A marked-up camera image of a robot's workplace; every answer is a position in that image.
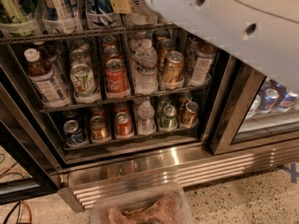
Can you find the blue white can top shelf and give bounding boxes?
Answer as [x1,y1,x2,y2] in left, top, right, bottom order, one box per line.
[86,0,118,27]

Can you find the tea bottle shelf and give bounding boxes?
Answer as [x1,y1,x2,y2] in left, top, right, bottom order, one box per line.
[188,41,217,85]
[23,49,70,107]

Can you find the water bottle middle shelf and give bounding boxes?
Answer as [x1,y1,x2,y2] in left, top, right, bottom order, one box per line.
[135,38,158,95]

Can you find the gold can bottom shelf left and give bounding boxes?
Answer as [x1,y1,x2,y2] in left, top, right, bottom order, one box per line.
[90,116,110,143]

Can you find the red coca-cola can middle shelf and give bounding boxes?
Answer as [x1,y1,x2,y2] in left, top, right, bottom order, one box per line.
[105,59,130,98]

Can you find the blue pepsi can bottom shelf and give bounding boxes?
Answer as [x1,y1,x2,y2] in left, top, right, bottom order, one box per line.
[64,119,88,146]

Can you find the gold can bottom shelf right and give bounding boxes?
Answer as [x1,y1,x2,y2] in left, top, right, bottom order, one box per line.
[181,102,199,126]

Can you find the pepsi can behind glass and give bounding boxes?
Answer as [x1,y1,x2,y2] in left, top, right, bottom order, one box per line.
[276,89,298,112]
[257,89,279,114]

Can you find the green can top shelf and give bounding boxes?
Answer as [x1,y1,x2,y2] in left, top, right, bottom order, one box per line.
[0,0,38,37]

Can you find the green can shelf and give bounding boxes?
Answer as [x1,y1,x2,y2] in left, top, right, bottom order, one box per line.
[0,0,38,37]
[160,105,178,130]

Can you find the orange black floor cables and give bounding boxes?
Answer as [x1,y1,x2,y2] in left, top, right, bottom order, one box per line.
[2,200,34,224]

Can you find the gold can middle shelf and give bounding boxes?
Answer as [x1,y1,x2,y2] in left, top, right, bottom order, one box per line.
[162,50,184,86]

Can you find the water bottle shelf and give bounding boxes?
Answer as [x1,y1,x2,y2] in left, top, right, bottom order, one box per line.
[137,101,155,135]
[135,38,158,95]

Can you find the left open fridge door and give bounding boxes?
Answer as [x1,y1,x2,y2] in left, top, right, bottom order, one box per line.
[0,85,61,204]

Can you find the clear plastic container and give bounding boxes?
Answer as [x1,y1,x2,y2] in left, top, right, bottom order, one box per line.
[91,183,195,224]

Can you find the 7up can middle shelf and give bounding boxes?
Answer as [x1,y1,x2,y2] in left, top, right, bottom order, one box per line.
[70,63,101,104]

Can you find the right glass fridge door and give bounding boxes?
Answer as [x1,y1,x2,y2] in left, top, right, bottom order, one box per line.
[210,57,299,155]

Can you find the green can bottom shelf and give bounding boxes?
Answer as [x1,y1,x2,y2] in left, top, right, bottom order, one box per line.
[160,105,178,130]

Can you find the tea bottle left middle shelf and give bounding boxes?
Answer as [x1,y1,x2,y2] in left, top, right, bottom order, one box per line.
[23,49,70,107]

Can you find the water bottle bottom shelf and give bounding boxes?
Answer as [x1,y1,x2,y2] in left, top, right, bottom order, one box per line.
[137,101,155,135]

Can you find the red can bottom shelf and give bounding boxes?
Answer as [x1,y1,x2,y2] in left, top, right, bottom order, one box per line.
[114,112,134,138]

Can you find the silver blue can top shelf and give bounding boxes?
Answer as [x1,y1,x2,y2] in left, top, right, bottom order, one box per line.
[42,0,82,34]

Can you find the stainless steel fridge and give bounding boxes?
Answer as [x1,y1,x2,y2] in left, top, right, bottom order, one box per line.
[0,0,299,212]

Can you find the gold can shelf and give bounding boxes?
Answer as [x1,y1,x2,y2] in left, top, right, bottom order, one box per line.
[90,116,110,143]
[181,102,199,126]
[162,50,184,86]

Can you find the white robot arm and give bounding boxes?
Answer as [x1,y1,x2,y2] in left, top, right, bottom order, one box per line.
[110,0,299,91]

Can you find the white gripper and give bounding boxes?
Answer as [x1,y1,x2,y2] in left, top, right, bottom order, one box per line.
[110,0,157,16]

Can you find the tea bottle right middle shelf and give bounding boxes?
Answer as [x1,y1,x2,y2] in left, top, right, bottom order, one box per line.
[188,41,217,85]

